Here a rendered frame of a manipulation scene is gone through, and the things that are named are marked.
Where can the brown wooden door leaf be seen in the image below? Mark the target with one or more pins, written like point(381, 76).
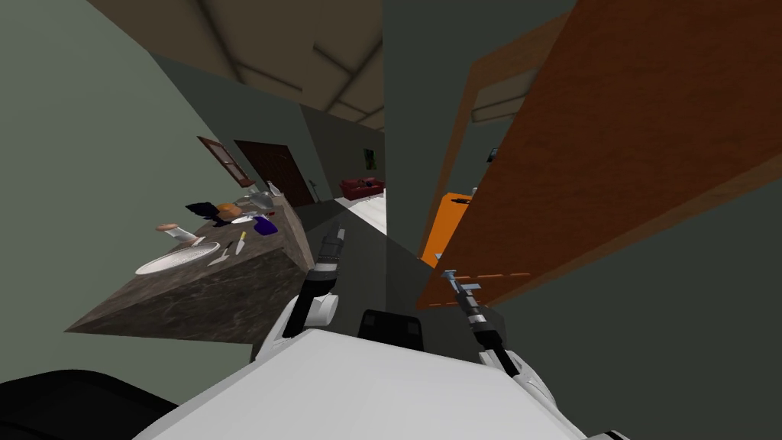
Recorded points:
point(611, 153)

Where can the white bottle brown cap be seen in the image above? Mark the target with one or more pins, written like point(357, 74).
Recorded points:
point(177, 232)

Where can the brown framed window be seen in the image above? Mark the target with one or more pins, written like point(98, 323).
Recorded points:
point(227, 162)

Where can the dark blue black object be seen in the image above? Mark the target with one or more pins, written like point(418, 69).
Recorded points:
point(203, 211)

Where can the white round plate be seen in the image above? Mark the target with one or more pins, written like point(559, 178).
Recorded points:
point(177, 259)

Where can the clear glass bottle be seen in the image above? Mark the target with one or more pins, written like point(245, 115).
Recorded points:
point(274, 188)

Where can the dark marble counter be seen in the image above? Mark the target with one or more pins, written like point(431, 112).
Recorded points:
point(201, 299)

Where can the small dark wall picture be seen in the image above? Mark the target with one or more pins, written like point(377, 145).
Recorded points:
point(492, 154)

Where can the red sofa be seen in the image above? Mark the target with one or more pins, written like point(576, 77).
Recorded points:
point(361, 188)

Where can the orange bread loaf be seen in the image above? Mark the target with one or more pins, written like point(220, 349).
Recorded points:
point(230, 211)

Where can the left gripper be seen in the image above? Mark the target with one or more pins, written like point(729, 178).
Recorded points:
point(331, 250)

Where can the orange cabinet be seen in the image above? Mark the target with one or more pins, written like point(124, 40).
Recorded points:
point(446, 229)

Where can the green wall picture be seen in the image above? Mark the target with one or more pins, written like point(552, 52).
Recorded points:
point(370, 159)

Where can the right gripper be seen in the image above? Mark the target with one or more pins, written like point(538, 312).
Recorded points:
point(469, 299)

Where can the small white bowl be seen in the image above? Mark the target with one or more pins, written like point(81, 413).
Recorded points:
point(243, 219)

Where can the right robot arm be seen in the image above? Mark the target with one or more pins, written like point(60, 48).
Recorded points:
point(498, 352)

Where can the silver spatula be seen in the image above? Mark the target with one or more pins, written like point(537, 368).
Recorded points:
point(220, 255)

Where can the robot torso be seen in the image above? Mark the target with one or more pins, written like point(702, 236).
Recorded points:
point(366, 397)

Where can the dark brown door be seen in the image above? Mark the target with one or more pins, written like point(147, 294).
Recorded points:
point(275, 174)

